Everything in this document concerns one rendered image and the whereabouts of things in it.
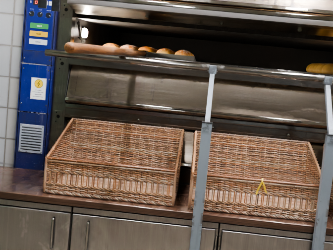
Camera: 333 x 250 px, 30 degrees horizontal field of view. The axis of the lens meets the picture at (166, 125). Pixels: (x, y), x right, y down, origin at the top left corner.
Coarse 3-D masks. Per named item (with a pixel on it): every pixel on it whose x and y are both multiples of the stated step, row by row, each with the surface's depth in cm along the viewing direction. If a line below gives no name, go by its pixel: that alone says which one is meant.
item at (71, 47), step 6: (66, 48) 169; (72, 48) 169; (78, 48) 174; (84, 48) 182; (90, 48) 190; (96, 48) 200; (102, 48) 210; (108, 48) 222; (114, 48) 237; (120, 48) 254; (102, 54) 216; (108, 54) 226; (114, 54) 239; (120, 54) 253; (126, 54) 269; (132, 54) 287; (138, 54) 307; (144, 54) 331
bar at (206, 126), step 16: (144, 64) 263; (160, 64) 262; (176, 64) 261; (192, 64) 261; (208, 64) 261; (320, 80) 258; (208, 96) 252; (208, 112) 246; (208, 128) 241; (208, 144) 241; (208, 160) 242; (320, 192) 240; (320, 208) 240; (192, 224) 245; (320, 224) 241; (192, 240) 245; (320, 240) 242
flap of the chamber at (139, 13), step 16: (80, 0) 285; (96, 0) 284; (112, 16) 303; (128, 16) 299; (144, 16) 296; (160, 16) 292; (176, 16) 289; (192, 16) 285; (208, 16) 282; (224, 16) 280; (240, 16) 280; (256, 16) 279; (272, 16) 279; (288, 32) 297; (304, 32) 293; (320, 32) 290
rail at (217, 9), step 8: (104, 0) 284; (112, 0) 284; (120, 0) 284; (128, 0) 283; (136, 0) 283; (144, 0) 283; (192, 8) 281; (200, 8) 281; (208, 8) 281; (216, 8) 281; (224, 8) 280; (232, 8) 280; (280, 16) 279; (288, 16) 279; (296, 16) 278; (304, 16) 278; (312, 16) 278; (320, 16) 278
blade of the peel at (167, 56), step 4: (148, 52) 347; (152, 52) 347; (148, 56) 347; (152, 56) 347; (156, 56) 346; (160, 56) 346; (164, 56) 346; (168, 56) 346; (172, 56) 346; (176, 56) 346; (180, 56) 345; (184, 56) 345; (188, 56) 345; (192, 56) 345; (184, 60) 345; (188, 60) 345; (192, 60) 345
